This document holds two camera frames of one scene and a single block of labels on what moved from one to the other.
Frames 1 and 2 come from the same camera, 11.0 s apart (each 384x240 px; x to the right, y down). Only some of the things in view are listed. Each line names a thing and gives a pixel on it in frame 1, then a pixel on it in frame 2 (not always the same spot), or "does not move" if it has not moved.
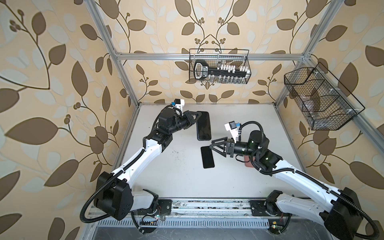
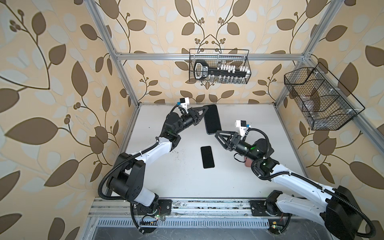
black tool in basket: [202, 71] does not move
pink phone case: [248, 164] does not move
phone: [203, 127] → [212, 122]
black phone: [207, 157] does not move
